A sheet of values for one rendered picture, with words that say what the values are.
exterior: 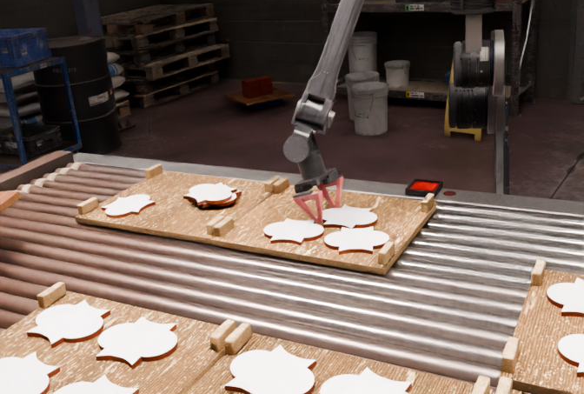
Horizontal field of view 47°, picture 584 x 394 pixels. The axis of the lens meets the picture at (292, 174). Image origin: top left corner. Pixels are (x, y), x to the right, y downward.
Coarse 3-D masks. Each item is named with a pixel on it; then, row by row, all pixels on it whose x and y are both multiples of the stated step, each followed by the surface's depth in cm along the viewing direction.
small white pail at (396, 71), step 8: (384, 64) 618; (392, 64) 627; (400, 64) 606; (408, 64) 611; (392, 72) 612; (400, 72) 610; (408, 72) 617; (392, 80) 615; (400, 80) 612; (408, 80) 620
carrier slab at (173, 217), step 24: (120, 192) 184; (144, 192) 182; (168, 192) 181; (264, 192) 175; (96, 216) 169; (144, 216) 167; (168, 216) 165; (192, 216) 164; (216, 216) 163; (240, 216) 162; (192, 240) 154
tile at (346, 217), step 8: (336, 208) 159; (344, 208) 159; (352, 208) 158; (368, 208) 158; (328, 216) 155; (336, 216) 155; (344, 216) 154; (352, 216) 154; (360, 216) 154; (368, 216) 153; (376, 216) 153; (328, 224) 151; (336, 224) 151; (344, 224) 150; (352, 224) 150; (360, 224) 150; (368, 224) 150
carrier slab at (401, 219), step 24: (288, 192) 174; (264, 216) 161; (288, 216) 160; (384, 216) 155; (408, 216) 154; (216, 240) 150; (240, 240) 149; (264, 240) 148; (408, 240) 144; (336, 264) 137; (360, 264) 134; (384, 264) 133
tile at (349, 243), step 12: (372, 228) 147; (324, 240) 143; (336, 240) 143; (348, 240) 142; (360, 240) 142; (372, 240) 142; (384, 240) 141; (348, 252) 139; (360, 252) 139; (372, 252) 137
